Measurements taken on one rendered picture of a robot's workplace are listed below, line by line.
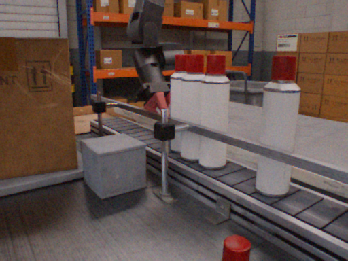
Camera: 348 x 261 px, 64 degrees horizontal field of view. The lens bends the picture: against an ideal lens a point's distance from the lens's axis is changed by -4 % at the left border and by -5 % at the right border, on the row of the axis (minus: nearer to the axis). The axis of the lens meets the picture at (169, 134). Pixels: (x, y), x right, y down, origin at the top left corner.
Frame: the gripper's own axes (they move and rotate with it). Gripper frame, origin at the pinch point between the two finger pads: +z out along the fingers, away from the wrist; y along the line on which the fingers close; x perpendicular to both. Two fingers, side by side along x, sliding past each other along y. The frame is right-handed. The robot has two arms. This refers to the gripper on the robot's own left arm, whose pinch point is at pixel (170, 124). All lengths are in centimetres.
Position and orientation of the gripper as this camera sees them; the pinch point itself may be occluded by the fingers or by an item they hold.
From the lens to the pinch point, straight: 65.1
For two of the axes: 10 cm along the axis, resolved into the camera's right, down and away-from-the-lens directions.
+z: 3.5, 8.9, -2.8
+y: 8.1, -1.5, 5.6
